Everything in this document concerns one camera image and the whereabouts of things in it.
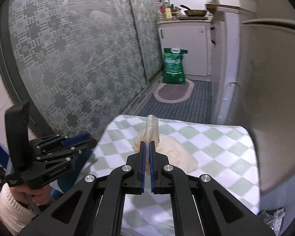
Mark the oval grey floor mat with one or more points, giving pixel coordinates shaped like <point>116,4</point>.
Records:
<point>173,93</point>

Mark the white kitchen cabinet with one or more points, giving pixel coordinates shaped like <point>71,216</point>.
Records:
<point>213,56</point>

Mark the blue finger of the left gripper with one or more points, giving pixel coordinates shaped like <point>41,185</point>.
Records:
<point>76,140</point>
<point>86,145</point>

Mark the person's left hand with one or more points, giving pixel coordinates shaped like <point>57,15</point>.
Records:
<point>39,197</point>

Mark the frying pan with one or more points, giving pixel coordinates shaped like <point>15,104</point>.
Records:
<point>194,13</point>

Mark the condiment bottles group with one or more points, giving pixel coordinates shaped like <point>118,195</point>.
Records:
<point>166,11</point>

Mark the white plastic bag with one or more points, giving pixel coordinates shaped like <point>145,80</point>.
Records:
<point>167,145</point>

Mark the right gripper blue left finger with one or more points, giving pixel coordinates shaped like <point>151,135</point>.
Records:
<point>142,152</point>

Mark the green rice bag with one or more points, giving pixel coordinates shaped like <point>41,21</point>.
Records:
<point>173,66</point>

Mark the green white checkered tablecloth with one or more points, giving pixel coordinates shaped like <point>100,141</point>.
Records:
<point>224,152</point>

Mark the beige refrigerator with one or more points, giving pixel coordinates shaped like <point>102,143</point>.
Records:
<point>267,87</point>

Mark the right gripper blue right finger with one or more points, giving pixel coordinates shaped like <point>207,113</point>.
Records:
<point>151,154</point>

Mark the frosted patterned sliding door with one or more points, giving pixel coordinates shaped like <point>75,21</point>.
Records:
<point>82,62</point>

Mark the white sweater left sleeve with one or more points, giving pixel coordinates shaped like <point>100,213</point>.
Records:
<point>12,214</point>

